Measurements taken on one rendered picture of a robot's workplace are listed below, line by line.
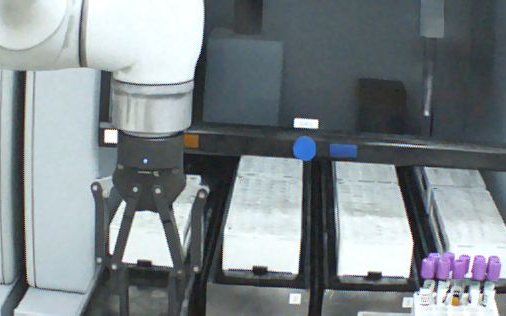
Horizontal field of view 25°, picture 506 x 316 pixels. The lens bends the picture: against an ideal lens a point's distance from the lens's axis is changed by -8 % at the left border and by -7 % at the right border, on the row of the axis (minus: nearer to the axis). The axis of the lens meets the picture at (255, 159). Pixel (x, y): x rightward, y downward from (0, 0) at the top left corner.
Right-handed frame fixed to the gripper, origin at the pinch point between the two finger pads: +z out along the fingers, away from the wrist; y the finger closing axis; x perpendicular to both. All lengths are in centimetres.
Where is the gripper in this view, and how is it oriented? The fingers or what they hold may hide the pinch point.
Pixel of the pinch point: (148, 299)
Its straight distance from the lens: 139.5
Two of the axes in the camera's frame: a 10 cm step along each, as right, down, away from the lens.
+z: -0.5, 9.7, 2.6
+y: -10.0, -0.6, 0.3
